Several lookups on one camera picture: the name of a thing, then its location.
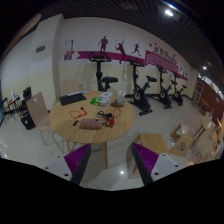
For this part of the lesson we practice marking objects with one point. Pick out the beige wooden chair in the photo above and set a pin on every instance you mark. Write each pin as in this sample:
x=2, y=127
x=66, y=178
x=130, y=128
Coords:
x=36, y=110

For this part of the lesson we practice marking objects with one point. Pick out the cluttered side desk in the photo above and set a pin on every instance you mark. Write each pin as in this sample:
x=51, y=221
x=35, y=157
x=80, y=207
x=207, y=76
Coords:
x=15, y=101

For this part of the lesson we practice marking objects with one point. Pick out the dark grey flat pad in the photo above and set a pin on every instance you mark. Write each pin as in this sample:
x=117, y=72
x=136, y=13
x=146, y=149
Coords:
x=72, y=99

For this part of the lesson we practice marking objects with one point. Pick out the brown cabinet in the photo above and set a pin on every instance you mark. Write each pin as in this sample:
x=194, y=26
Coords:
x=210, y=96

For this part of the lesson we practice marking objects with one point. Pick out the round wooden table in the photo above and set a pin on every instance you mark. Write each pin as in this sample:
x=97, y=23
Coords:
x=66, y=131

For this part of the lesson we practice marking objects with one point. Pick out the white paper cup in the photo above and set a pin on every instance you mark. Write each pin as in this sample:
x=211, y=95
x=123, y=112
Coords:
x=120, y=97

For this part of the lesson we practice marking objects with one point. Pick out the red charger block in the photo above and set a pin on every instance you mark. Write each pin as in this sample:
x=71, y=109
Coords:
x=111, y=122

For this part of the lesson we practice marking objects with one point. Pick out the pink power strip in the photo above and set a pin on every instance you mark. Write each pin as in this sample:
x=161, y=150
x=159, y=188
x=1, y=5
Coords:
x=90, y=124

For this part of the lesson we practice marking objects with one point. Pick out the small ceiling light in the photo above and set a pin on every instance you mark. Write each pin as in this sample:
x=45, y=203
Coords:
x=204, y=67

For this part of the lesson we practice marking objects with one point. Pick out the light wooden chair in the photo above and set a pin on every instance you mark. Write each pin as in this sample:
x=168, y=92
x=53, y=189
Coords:
x=183, y=140

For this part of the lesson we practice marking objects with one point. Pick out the brown round coaster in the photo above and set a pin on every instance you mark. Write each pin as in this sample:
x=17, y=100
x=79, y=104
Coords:
x=117, y=105

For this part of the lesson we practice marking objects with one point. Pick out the blue and orange small item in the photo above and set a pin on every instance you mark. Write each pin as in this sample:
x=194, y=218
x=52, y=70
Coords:
x=85, y=92

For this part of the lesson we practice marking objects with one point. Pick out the white wipes pack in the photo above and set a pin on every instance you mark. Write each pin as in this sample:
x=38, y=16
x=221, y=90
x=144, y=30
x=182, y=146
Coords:
x=106, y=95

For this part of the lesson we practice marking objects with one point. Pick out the black bag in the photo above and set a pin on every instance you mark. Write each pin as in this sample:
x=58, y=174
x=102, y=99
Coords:
x=28, y=120

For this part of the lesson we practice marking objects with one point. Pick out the group of exercise bikes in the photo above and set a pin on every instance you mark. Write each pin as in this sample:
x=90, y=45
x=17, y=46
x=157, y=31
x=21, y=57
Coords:
x=138, y=90

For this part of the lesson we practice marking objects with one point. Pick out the bright ceiling light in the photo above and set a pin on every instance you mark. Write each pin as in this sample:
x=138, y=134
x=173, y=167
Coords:
x=169, y=13

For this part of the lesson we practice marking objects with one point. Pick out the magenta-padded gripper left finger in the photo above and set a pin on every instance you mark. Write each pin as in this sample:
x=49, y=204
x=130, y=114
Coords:
x=75, y=161

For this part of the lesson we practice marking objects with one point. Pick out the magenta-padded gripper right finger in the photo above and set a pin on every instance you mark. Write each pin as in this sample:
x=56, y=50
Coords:
x=148, y=161

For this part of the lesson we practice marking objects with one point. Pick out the green wet wipes pack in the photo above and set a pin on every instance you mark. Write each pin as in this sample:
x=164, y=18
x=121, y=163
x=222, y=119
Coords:
x=99, y=101

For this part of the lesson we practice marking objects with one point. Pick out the grey wall sign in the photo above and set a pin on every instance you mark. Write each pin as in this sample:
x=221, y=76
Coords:
x=40, y=49

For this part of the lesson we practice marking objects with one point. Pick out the wall poster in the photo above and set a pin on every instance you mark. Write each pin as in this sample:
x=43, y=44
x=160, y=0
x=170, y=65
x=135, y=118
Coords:
x=69, y=50

